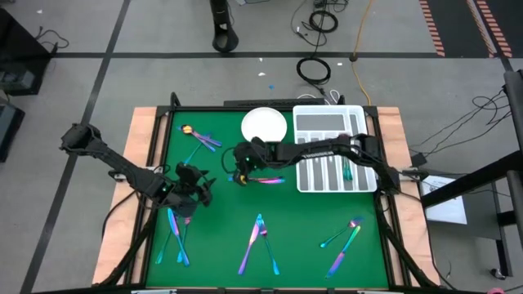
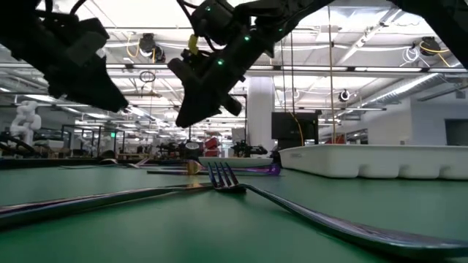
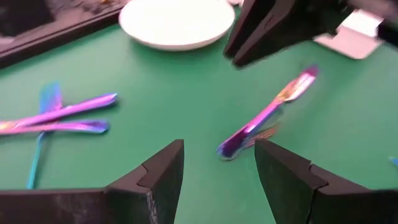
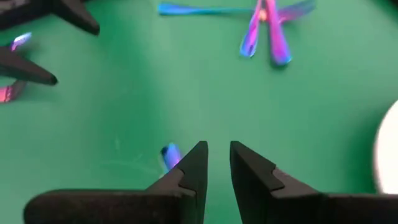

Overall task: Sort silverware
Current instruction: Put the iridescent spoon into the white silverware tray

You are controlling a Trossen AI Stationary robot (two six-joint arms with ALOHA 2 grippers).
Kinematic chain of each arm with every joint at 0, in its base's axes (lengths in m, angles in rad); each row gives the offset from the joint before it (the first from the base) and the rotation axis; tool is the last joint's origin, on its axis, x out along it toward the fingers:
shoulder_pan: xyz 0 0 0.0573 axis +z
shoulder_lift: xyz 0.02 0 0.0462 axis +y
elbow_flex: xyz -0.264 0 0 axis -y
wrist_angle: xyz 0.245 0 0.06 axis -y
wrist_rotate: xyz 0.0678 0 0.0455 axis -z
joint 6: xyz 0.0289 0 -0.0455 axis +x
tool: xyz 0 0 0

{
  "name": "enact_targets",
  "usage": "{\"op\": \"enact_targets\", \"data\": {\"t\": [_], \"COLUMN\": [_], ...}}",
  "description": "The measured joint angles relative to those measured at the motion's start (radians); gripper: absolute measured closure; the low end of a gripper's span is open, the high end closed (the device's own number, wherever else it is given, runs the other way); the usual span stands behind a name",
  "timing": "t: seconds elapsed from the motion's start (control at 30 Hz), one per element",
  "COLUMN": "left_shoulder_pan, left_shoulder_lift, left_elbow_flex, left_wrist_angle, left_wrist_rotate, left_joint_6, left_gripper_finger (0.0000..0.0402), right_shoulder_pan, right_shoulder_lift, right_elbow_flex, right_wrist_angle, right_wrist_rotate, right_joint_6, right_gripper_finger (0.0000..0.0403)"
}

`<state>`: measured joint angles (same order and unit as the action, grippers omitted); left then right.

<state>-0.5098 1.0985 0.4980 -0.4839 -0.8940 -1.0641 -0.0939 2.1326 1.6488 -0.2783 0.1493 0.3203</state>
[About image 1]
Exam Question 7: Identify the black flat bar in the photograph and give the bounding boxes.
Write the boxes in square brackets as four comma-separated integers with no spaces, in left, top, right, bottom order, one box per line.
[223,97,326,108]

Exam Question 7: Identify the small black cabinet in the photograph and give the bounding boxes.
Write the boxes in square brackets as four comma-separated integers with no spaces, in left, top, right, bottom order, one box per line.
[0,101,25,163]

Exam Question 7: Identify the large black cabinet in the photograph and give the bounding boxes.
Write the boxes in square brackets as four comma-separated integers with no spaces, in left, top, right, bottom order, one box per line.
[0,7,52,97]

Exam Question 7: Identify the white plastic cutlery tray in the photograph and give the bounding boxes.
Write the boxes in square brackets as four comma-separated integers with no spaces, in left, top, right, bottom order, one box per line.
[292,105,378,194]

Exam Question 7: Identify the yellow floor cable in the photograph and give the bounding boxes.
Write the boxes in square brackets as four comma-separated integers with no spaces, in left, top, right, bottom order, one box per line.
[350,0,375,106]

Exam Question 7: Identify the black steel stand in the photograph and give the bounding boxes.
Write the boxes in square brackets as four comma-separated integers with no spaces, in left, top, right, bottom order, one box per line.
[420,69,523,278]

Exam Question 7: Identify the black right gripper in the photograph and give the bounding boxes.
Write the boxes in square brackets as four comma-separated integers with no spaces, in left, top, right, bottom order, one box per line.
[232,136,274,188]

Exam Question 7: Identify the coiled black cable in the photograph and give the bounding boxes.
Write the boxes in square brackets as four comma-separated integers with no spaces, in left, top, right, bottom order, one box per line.
[308,10,339,34]
[296,56,332,86]

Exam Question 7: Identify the white round plate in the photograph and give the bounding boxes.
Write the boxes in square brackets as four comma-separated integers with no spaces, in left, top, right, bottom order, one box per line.
[240,106,288,145]

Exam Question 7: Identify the black floor stand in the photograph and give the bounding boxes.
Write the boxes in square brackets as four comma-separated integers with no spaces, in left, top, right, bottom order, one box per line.
[208,0,240,53]

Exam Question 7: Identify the light wooden table board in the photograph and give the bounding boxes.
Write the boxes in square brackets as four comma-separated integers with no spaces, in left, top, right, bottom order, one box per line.
[92,105,441,287]

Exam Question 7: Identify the black orange-striped floor mat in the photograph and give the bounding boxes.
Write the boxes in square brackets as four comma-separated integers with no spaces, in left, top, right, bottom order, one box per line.
[473,0,523,58]
[418,0,498,58]

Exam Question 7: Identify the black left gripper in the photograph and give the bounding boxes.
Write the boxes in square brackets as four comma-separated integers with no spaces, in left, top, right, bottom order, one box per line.
[171,162,217,218]

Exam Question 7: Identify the black cable bundle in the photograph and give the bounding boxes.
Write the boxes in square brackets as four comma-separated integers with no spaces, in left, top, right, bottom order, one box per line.
[408,87,514,158]

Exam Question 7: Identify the white paper sheet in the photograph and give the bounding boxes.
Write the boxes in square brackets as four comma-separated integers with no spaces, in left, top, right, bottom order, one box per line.
[419,175,469,225]

